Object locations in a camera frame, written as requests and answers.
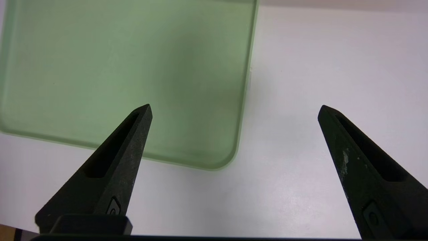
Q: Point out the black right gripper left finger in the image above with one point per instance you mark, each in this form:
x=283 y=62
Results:
x=117 y=167

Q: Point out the light green plastic tray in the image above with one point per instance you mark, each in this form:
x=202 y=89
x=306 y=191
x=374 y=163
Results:
x=133 y=73

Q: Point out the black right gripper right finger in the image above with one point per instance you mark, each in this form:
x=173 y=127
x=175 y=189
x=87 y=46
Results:
x=367 y=174

